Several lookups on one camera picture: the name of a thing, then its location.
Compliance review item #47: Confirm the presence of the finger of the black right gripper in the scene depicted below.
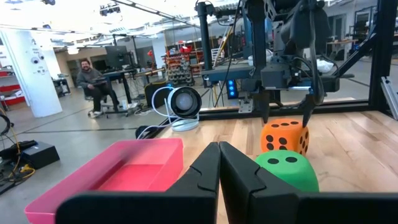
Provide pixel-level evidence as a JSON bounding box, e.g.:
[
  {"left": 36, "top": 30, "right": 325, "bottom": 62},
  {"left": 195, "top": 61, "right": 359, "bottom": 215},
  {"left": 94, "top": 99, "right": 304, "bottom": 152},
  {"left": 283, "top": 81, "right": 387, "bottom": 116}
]
[
  {"left": 300, "top": 94, "right": 317, "bottom": 128},
  {"left": 259, "top": 89, "right": 272, "bottom": 124}
]

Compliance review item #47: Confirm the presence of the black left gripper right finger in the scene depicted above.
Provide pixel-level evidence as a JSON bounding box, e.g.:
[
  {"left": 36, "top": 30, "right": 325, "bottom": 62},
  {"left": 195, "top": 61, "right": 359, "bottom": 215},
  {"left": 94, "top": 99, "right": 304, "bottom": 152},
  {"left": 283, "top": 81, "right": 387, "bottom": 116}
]
[{"left": 219, "top": 141, "right": 398, "bottom": 224}]

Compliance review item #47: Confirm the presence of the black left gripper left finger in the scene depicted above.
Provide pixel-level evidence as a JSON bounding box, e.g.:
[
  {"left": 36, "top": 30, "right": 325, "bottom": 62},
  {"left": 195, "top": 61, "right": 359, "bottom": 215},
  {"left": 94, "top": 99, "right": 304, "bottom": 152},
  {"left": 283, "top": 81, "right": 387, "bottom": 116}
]
[{"left": 55, "top": 141, "right": 221, "bottom": 224}]

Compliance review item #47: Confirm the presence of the orange foam die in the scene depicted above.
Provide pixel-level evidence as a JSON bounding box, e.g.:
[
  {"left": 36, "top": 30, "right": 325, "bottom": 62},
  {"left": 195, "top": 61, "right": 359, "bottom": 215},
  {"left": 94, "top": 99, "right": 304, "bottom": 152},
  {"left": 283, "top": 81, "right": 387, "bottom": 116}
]
[{"left": 260, "top": 118, "right": 310, "bottom": 157}]

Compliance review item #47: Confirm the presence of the green foam die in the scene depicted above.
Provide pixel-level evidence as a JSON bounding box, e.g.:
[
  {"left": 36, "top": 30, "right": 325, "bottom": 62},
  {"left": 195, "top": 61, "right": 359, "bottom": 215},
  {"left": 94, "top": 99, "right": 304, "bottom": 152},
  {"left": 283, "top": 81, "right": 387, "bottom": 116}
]
[{"left": 254, "top": 150, "right": 320, "bottom": 193}]

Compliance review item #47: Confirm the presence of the blue-lit computer tower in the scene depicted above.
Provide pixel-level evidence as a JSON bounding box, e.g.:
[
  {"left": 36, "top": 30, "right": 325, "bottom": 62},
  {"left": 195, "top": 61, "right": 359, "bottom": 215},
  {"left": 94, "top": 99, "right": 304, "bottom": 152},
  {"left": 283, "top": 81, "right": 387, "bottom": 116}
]
[{"left": 226, "top": 79, "right": 237, "bottom": 100}]

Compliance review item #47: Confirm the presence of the pink plastic tray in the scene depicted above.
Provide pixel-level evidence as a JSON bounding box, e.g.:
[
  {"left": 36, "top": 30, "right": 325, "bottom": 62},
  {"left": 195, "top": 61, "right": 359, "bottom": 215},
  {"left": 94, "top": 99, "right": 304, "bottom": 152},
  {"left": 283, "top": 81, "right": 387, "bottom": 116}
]
[{"left": 24, "top": 138, "right": 185, "bottom": 224}]

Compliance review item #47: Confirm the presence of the black cart pole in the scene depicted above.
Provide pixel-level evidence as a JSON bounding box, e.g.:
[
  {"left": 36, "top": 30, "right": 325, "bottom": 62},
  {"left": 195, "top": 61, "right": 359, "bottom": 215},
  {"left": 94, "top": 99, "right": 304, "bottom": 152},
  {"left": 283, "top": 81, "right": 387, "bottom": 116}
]
[{"left": 196, "top": 1, "right": 213, "bottom": 71}]

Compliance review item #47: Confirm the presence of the red parts shelf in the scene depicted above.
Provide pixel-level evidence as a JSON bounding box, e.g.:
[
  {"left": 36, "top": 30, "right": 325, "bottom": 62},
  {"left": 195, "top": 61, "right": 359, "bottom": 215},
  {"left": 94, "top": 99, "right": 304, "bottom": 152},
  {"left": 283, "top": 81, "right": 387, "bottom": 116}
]
[{"left": 164, "top": 46, "right": 203, "bottom": 86}]

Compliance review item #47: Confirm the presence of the black bag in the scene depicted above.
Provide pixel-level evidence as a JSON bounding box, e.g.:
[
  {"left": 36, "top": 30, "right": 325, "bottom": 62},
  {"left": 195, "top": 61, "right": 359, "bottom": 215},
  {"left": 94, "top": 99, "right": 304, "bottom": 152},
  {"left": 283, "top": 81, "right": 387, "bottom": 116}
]
[{"left": 144, "top": 80, "right": 170, "bottom": 110}]

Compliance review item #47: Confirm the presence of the office chair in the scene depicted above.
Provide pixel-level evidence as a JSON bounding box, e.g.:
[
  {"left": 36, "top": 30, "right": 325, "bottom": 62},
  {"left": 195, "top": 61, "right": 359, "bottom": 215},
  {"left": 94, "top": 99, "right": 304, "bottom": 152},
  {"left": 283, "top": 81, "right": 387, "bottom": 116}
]
[{"left": 83, "top": 93, "right": 131, "bottom": 119}]

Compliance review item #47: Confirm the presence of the black desk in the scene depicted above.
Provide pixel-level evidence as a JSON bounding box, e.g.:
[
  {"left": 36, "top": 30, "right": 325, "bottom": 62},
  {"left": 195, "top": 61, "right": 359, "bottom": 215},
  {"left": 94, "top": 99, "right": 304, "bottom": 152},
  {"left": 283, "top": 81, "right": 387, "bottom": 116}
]
[{"left": 93, "top": 68, "right": 137, "bottom": 113}]

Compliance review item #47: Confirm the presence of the black floor box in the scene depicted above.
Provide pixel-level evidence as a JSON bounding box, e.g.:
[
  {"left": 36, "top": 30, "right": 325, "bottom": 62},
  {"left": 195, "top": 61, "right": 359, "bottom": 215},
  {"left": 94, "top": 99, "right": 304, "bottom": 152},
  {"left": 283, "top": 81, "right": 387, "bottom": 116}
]
[{"left": 21, "top": 141, "right": 61, "bottom": 170}]

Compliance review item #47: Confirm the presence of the black computer monitor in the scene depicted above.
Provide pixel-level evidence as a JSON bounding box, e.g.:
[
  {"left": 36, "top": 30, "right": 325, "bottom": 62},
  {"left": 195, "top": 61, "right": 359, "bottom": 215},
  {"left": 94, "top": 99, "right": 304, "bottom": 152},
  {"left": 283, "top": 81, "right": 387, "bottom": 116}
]
[{"left": 104, "top": 45, "right": 131, "bottom": 71}]

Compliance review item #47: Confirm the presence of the person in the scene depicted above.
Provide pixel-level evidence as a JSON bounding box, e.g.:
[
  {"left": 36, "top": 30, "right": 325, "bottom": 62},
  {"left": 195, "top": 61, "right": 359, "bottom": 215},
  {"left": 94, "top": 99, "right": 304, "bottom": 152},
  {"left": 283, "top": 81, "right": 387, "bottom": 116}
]
[{"left": 76, "top": 58, "right": 121, "bottom": 118}]

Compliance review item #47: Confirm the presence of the white camera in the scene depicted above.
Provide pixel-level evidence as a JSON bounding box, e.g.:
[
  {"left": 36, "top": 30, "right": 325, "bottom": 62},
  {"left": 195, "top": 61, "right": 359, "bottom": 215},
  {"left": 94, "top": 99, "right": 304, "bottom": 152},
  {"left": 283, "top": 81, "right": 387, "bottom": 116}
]
[{"left": 166, "top": 86, "right": 203, "bottom": 132}]

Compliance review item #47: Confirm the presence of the black aluminium table frame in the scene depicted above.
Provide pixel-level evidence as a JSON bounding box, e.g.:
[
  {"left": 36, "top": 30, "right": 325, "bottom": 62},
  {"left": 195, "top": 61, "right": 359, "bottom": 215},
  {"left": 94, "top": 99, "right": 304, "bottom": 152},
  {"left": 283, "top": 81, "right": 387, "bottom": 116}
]
[{"left": 144, "top": 0, "right": 398, "bottom": 139}]

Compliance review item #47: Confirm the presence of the white spotlight cable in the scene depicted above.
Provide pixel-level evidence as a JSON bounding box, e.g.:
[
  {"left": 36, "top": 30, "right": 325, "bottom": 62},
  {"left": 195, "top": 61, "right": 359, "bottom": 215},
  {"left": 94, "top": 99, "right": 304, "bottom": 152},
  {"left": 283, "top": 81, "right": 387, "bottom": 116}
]
[{"left": 136, "top": 86, "right": 175, "bottom": 140}]

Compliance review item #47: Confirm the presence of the yellow floor cable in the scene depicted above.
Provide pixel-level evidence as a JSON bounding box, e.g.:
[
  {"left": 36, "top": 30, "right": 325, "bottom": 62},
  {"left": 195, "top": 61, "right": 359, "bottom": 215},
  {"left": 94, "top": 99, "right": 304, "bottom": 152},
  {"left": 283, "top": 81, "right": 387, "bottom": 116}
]
[{"left": 0, "top": 107, "right": 37, "bottom": 184}]

